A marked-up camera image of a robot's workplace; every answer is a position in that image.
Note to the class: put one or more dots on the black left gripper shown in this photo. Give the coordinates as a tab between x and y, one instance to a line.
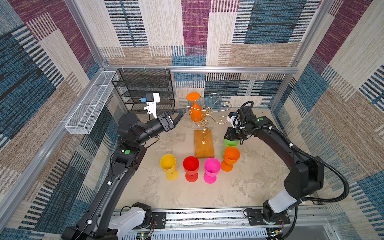
168	125

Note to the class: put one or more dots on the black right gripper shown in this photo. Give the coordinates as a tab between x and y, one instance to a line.
231	136

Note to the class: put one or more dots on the green wine glass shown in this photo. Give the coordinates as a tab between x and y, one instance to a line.
228	143

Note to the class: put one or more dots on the orange wine glass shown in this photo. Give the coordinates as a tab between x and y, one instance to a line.
230	157
196	110

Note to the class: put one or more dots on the pink wine glass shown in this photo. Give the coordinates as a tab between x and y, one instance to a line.
212	168

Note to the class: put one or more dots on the red wine glass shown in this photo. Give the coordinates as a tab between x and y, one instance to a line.
191	166

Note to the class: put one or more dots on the yellow wine glass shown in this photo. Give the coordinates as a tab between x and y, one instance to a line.
169	166

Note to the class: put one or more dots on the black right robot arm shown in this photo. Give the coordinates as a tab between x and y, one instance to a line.
306	174

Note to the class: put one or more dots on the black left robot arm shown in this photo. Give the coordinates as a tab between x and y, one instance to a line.
96	223

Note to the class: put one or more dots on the orange wooden rack base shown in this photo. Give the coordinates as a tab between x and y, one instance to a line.
204	147

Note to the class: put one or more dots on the black mesh shelf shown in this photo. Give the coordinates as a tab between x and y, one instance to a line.
134	84

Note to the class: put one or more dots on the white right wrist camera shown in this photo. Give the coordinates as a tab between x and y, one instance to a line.
234	119

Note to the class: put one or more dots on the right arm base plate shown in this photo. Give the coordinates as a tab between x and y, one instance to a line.
260	217

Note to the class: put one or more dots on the white mesh wall basket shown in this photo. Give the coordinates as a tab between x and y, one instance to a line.
88	111

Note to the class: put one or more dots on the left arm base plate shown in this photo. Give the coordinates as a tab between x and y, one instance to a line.
157	220

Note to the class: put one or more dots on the aluminium front rail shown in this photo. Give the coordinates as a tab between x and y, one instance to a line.
312	223

